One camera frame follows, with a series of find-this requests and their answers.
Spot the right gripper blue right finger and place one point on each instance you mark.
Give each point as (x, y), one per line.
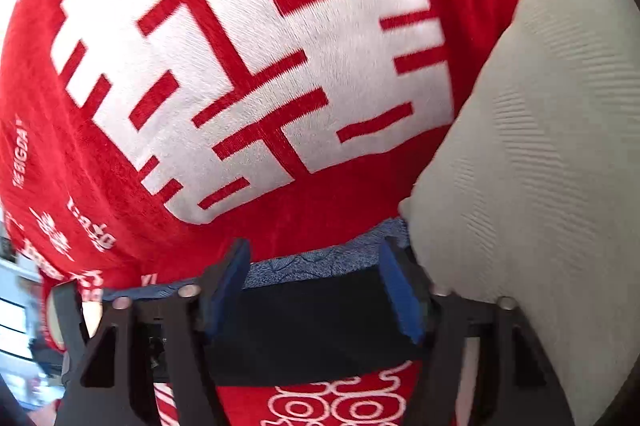
(407, 287)

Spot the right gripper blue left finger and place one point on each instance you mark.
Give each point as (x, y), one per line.
(221, 285)

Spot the black pants with patterned waistband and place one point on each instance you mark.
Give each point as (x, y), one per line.
(308, 318)

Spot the grey white pillow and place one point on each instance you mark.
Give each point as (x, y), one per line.
(534, 193)

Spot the red blanket with white characters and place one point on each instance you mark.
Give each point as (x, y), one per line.
(141, 138)

